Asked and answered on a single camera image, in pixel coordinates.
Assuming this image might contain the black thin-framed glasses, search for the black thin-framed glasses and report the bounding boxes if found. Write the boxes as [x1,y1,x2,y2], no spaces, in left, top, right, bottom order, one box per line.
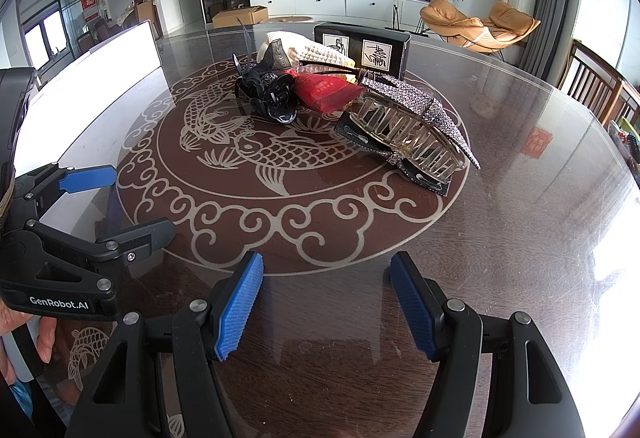
[294,58,363,80]

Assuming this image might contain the orange lounge chair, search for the orange lounge chair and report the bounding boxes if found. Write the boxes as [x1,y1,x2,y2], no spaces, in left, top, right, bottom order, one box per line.
[419,0,542,54]

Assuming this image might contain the cardboard box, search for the cardboard box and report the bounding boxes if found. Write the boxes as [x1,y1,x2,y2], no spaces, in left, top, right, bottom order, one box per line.
[212,5,269,29]

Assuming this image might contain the rhinestone bow claw hair clip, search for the rhinestone bow claw hair clip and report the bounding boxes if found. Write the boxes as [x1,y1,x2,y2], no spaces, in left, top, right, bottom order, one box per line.
[345,75,482,181]

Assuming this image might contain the black glitter hair barrette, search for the black glitter hair barrette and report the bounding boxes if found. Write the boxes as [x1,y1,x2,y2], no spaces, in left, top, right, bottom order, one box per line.
[334,111,453,195]

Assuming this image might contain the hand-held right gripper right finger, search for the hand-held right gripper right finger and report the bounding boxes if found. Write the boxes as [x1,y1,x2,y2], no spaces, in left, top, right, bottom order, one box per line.
[390,251,586,438]

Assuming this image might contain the white storage container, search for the white storage container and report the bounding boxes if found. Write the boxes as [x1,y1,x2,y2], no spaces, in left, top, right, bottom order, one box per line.
[12,20,164,244]

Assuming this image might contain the wooden dining chair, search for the wooden dining chair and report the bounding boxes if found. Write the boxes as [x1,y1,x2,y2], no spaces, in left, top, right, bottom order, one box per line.
[134,0,161,37]

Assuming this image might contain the dark wooden chair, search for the dark wooden chair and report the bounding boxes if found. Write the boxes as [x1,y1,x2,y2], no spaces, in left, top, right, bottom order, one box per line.
[557,38,640,129]

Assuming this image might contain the person's left hand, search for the person's left hand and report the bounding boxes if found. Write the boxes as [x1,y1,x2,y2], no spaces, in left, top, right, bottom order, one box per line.
[0,298,57,364]

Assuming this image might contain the black printed box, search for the black printed box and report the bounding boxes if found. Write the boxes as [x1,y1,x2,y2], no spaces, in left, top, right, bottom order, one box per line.
[313,21,412,80]

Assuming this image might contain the white knit glove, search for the white knit glove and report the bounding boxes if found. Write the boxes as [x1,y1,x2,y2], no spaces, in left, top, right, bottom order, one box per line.
[262,31,353,69]

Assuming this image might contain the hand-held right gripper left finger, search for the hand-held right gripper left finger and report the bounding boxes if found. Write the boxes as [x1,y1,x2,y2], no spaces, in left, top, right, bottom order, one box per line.
[62,252,265,438]

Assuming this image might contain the white television cabinet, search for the white television cabinet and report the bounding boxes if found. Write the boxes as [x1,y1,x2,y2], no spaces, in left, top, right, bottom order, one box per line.
[249,0,436,27]

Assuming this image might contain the black feathered hair clip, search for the black feathered hair clip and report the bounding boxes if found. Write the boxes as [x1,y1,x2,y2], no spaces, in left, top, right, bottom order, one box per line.
[231,18,301,125]

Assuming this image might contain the red pouch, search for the red pouch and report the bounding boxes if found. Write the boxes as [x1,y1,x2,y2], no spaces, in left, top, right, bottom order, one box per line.
[291,72,365,114]

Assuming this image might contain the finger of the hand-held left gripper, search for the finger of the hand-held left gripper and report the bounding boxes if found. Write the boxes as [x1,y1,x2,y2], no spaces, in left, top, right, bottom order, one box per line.
[25,217,177,280]
[14,162,117,220]

